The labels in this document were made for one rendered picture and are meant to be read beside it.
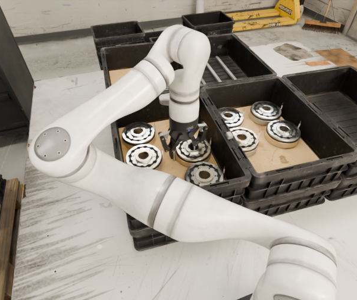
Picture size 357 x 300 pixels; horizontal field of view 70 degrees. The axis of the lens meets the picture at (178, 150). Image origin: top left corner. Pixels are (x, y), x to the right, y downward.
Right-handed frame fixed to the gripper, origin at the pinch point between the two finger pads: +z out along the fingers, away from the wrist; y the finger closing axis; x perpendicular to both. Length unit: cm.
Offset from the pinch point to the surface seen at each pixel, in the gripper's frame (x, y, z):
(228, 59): 53, 42, 2
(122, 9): 327, 36, 57
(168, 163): -0.6, -4.9, 2.3
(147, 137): 9.1, -8.1, -0.6
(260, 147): -4.2, 24.2, 2.2
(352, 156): -22.3, 36.0, -7.8
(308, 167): -21.5, 23.7, -7.6
